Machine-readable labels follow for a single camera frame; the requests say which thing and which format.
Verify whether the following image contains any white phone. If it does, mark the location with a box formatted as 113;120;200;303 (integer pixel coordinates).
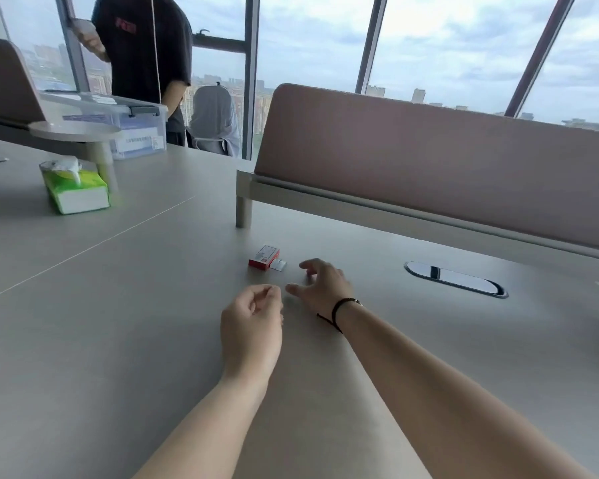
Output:
71;18;97;43

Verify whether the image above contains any white hanging cord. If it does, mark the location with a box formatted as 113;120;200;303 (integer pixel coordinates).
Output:
151;0;162;103

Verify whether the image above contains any pink desk divider panel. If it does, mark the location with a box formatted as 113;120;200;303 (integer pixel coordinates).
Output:
235;83;599;268
0;36;47;137

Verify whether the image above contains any clear plastic storage box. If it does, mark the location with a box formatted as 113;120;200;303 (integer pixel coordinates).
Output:
39;91;170;160

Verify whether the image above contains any person's right hand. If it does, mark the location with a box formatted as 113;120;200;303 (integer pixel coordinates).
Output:
285;258;356;327

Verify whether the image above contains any black cord bracelet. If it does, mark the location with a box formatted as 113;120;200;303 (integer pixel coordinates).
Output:
317;297;363;334

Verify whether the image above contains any small red box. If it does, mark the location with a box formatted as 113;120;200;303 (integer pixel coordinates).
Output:
248;244;281;271

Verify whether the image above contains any person's left forearm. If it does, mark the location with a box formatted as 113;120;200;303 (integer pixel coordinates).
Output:
132;370;275;479

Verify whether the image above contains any green tissue pack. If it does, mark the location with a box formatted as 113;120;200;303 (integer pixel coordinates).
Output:
39;156;112;215

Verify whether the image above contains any dark window frame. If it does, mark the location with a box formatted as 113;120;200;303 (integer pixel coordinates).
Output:
54;0;579;161

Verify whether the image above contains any person's left hand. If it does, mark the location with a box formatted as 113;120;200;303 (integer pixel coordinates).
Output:
220;284;284;383

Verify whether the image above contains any person's right forearm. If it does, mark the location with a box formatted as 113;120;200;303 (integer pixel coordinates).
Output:
336;300;598;479

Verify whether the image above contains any grey office chair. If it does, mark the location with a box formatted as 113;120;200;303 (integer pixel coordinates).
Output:
186;83;242;158

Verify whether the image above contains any round white desk stand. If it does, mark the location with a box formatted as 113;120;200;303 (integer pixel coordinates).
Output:
28;120;124;193

